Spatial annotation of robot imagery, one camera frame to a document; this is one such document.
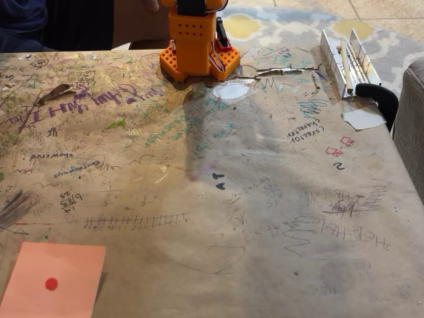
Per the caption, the black clamp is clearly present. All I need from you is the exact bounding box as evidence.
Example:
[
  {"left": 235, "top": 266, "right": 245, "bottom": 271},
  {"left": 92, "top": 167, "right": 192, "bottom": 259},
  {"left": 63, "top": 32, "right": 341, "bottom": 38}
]
[{"left": 354, "top": 82, "right": 400, "bottom": 133}]

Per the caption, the thick wooden stick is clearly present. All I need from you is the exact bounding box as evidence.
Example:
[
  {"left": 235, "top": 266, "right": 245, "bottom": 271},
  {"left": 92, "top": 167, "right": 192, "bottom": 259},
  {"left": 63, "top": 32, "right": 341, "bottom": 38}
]
[{"left": 339, "top": 38, "right": 357, "bottom": 92}]

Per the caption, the patterned grey yellow rug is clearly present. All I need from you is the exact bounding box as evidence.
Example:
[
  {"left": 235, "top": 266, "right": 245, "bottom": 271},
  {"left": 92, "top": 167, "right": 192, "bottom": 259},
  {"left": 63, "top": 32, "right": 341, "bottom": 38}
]
[{"left": 215, "top": 3, "right": 424, "bottom": 97}]

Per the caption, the person in dark clothing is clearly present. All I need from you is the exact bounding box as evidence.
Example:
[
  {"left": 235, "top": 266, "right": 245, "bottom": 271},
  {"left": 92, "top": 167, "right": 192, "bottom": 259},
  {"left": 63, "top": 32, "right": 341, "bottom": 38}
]
[{"left": 0, "top": 0, "right": 172, "bottom": 53}]

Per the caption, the white red servo cable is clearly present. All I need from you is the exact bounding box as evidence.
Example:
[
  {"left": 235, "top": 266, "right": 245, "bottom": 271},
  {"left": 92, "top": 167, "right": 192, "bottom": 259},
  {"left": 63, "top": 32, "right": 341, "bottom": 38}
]
[{"left": 207, "top": 49, "right": 230, "bottom": 73}]

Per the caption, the scribbled brown paper table cover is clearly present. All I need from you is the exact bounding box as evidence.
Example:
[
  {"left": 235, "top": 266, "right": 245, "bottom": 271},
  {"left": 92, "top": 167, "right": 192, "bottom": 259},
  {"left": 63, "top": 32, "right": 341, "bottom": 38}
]
[{"left": 0, "top": 42, "right": 424, "bottom": 318}]

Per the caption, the white paper scrap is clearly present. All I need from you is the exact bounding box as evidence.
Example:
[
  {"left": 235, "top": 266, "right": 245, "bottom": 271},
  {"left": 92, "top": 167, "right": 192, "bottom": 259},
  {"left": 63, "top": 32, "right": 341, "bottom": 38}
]
[{"left": 341, "top": 108, "right": 388, "bottom": 131}]

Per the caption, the pink paper sheet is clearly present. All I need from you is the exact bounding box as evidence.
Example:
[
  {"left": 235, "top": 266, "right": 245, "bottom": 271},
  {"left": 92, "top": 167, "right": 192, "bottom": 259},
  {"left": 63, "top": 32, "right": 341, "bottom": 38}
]
[{"left": 0, "top": 242, "right": 107, "bottom": 318}]

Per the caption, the aluminium miter box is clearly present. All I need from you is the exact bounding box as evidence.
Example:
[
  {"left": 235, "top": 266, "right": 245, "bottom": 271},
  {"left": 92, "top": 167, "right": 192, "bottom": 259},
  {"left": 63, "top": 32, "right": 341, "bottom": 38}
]
[{"left": 319, "top": 28, "right": 382, "bottom": 100}]

